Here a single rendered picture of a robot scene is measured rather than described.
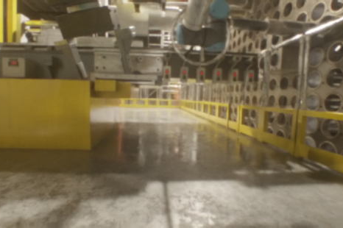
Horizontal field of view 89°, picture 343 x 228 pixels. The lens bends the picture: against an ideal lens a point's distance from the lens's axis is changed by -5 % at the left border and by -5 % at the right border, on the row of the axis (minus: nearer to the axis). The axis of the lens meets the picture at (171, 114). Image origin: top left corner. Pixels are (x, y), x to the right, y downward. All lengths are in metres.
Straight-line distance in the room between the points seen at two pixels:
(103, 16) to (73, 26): 0.08
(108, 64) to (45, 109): 0.72
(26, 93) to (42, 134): 0.37
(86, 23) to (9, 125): 1.62
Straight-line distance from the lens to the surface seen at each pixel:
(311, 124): 3.10
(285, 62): 2.88
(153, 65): 1.97
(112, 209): 0.86
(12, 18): 2.89
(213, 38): 0.90
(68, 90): 1.73
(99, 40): 2.21
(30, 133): 1.91
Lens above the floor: 0.45
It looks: 5 degrees down
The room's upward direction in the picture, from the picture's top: 2 degrees clockwise
